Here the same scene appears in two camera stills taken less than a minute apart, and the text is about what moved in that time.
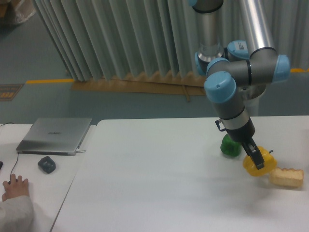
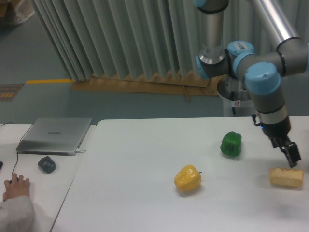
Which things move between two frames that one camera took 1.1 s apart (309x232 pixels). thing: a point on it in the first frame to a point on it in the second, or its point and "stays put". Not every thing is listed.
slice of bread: x=290 y=177 stays put
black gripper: x=244 y=135 to x=281 y=130
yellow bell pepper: x=270 y=163 to x=188 y=178
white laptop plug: x=77 y=151 stays put
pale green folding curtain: x=96 y=38 stays put
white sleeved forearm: x=16 y=214 stays put
